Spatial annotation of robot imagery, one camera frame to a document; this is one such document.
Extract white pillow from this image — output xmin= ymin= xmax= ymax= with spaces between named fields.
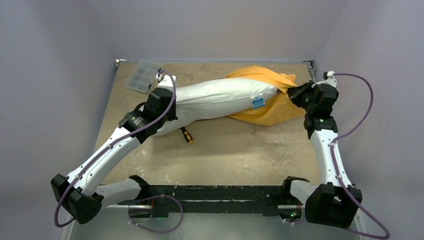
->
xmin=155 ymin=77 xmax=278 ymax=137

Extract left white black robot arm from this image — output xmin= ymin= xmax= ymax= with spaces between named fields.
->
xmin=50 ymin=87 xmax=177 ymax=228

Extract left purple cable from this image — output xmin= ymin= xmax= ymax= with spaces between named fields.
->
xmin=53 ymin=69 xmax=185 ymax=234

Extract clear plastic organizer box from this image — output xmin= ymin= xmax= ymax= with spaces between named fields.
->
xmin=124 ymin=60 xmax=162 ymax=94

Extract aluminium frame profile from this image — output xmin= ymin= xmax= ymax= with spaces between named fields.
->
xmin=67 ymin=60 xmax=362 ymax=210

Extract purple cable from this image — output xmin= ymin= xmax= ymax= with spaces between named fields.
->
xmin=284 ymin=72 xmax=392 ymax=240
xmin=53 ymin=69 xmax=185 ymax=234

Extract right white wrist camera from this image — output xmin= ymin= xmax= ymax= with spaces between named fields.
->
xmin=312 ymin=71 xmax=337 ymax=88

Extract orange Mickey Mouse pillowcase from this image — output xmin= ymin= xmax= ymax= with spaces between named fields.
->
xmin=226 ymin=65 xmax=305 ymax=126

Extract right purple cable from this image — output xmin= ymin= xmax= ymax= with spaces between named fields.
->
xmin=284 ymin=72 xmax=392 ymax=240

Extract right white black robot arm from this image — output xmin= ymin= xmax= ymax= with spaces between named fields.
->
xmin=280 ymin=81 xmax=363 ymax=229

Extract blue white pillow tag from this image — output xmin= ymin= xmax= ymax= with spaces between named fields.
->
xmin=250 ymin=93 xmax=266 ymax=110

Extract yellow black screwdriver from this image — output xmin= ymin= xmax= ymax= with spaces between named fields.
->
xmin=180 ymin=127 xmax=194 ymax=144

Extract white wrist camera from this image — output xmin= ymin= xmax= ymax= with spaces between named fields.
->
xmin=312 ymin=71 xmax=337 ymax=88
xmin=155 ymin=74 xmax=177 ymax=90

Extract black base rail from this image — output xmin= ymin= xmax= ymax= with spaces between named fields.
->
xmin=117 ymin=184 xmax=314 ymax=220

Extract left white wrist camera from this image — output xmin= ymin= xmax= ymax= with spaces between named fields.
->
xmin=155 ymin=74 xmax=177 ymax=90

